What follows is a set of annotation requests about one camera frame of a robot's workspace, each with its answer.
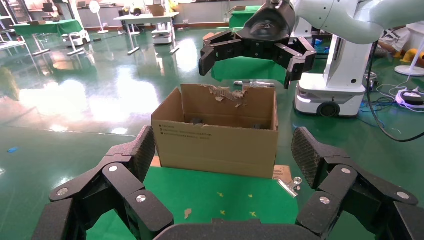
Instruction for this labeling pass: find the white work table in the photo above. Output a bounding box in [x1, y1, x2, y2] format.
[112, 11, 181, 57]

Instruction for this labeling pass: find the blue floor cable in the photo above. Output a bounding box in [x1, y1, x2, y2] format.
[357, 99, 403, 135]

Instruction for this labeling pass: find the yellow object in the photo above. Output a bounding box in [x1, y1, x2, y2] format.
[399, 47, 424, 64]

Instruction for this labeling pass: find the brown box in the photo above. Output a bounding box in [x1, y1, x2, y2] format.
[146, 3, 167, 17]

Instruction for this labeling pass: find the grey metal bar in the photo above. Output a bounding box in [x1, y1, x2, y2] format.
[232, 80, 276, 89]

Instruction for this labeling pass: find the table with green cloth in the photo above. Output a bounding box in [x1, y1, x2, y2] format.
[210, 55, 288, 88]
[12, 19, 85, 57]
[228, 4, 266, 30]

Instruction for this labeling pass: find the white standing fan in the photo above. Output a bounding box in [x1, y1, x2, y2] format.
[88, 0, 110, 35]

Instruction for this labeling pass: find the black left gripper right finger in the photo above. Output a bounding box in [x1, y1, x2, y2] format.
[291, 126, 424, 240]

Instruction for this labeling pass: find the white fan stand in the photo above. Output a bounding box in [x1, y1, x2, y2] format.
[394, 39, 424, 78]

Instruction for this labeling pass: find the white wheeled robot chassis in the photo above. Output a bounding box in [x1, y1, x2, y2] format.
[293, 33, 372, 119]

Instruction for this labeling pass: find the seated person in white shirt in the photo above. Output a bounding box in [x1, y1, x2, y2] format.
[377, 25, 412, 58]

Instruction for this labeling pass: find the silver metal binder clip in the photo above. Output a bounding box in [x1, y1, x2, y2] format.
[276, 176, 303, 199]

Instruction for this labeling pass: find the large open cardboard carton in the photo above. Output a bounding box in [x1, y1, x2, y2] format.
[150, 82, 279, 180]

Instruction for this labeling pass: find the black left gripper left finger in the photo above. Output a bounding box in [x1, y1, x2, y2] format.
[31, 125, 175, 240]

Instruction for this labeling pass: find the white power strip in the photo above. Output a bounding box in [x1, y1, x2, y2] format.
[394, 88, 424, 111]

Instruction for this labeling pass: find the thin black cable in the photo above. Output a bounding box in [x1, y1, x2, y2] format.
[365, 41, 424, 143]

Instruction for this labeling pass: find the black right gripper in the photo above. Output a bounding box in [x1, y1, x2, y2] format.
[198, 0, 318, 90]

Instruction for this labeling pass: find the low white robot base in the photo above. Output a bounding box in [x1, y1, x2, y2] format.
[151, 21, 174, 46]
[61, 29, 91, 48]

